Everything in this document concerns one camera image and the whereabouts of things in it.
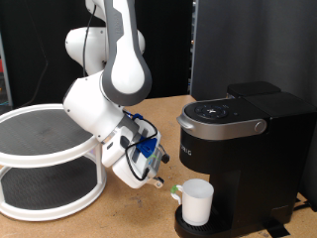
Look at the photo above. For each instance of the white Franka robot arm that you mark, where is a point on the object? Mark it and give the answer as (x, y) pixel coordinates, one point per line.
(95, 105)

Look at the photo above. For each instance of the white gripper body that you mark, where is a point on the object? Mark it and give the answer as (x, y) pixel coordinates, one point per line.
(124, 172)

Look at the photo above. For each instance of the black backdrop curtain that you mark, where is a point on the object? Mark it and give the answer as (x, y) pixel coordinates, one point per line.
(33, 49)

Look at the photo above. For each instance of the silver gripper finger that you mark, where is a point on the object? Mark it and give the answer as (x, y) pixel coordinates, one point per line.
(156, 181)
(164, 156)

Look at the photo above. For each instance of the metal frame post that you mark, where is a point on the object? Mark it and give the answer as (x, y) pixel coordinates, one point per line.
(193, 49)

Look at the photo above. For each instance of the white two-tier turntable shelf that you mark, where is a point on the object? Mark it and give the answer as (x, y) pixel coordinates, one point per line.
(29, 135)

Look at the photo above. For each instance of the black tape strip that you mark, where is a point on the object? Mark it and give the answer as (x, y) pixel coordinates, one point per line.
(279, 229)

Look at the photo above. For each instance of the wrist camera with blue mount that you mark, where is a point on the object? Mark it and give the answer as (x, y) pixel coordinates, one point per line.
(145, 145)

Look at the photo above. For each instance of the black Keurig coffee machine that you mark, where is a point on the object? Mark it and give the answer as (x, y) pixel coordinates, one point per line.
(257, 158)

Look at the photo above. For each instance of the gray partition panel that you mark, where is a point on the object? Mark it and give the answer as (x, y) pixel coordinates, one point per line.
(264, 39)

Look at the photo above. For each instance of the white mug with green tag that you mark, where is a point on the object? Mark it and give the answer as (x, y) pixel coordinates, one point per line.
(197, 205)

